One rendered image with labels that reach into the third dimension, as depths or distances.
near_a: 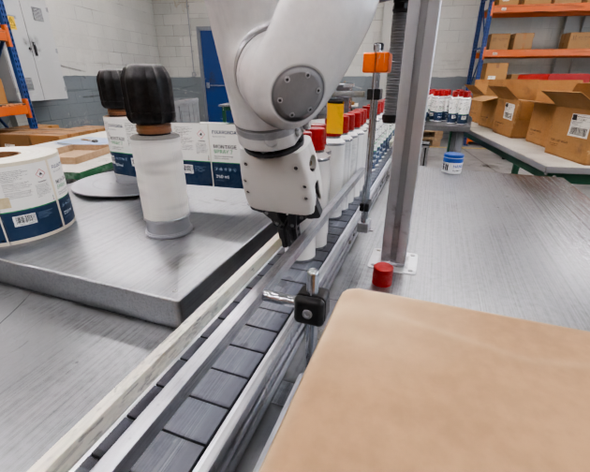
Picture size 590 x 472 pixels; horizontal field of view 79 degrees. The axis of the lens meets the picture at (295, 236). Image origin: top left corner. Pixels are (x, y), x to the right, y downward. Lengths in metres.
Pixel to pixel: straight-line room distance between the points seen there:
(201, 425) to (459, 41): 8.26
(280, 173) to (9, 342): 0.43
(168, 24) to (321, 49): 8.95
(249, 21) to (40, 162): 0.54
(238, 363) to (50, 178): 0.56
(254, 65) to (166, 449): 0.32
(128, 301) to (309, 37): 0.43
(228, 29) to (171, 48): 8.82
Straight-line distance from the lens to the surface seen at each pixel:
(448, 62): 8.36
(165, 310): 0.54
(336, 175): 0.74
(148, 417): 0.27
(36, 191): 0.81
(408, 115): 0.64
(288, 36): 0.31
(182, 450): 0.35
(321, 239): 0.62
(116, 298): 0.60
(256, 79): 0.32
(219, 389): 0.39
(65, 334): 0.61
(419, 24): 0.64
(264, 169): 0.45
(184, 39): 9.07
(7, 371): 0.58
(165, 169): 0.68
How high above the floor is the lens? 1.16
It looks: 24 degrees down
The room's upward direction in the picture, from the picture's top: straight up
